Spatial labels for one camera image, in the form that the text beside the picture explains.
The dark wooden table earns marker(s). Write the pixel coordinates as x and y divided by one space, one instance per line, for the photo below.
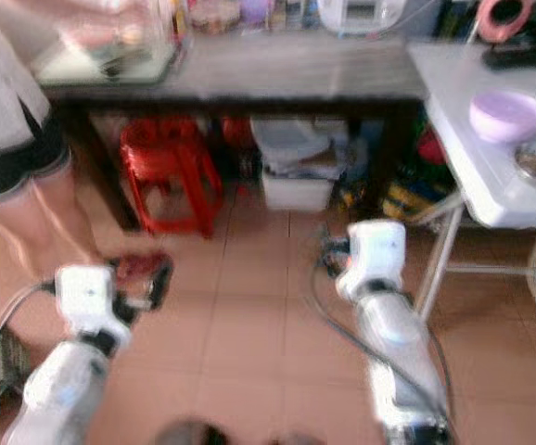
296 69

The white rice cooker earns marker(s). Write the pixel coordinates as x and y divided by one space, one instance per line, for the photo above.
363 13

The yellow and black bag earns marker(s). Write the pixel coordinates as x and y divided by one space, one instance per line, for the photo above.
405 195

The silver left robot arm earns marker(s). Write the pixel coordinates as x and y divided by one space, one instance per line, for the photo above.
59 399

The dark patterned bag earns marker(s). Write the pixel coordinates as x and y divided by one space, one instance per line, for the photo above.
4 366

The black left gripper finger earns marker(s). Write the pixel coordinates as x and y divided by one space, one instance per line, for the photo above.
163 283

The red bag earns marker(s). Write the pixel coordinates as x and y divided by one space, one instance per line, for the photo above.
433 148

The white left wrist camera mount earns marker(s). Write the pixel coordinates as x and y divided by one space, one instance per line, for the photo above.
87 297

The white lidded storage box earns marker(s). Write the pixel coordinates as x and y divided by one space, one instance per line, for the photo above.
296 190

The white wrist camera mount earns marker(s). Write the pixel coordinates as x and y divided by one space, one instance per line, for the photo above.
372 258
87 297

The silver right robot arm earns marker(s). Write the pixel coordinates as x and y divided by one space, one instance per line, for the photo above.
402 362

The flat black device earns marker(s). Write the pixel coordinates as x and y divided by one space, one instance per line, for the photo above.
523 57

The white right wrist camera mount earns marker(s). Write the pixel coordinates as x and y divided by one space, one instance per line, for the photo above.
372 258

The white folding table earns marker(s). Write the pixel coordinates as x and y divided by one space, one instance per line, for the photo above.
472 176

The grey robot foot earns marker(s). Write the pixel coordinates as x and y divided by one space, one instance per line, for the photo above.
185 433

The clear glass tank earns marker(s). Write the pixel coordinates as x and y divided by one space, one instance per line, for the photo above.
110 57

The red plastic stool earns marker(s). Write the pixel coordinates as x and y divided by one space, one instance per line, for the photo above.
171 171

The purple plastic bowl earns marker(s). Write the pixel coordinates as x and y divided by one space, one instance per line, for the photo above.
509 119

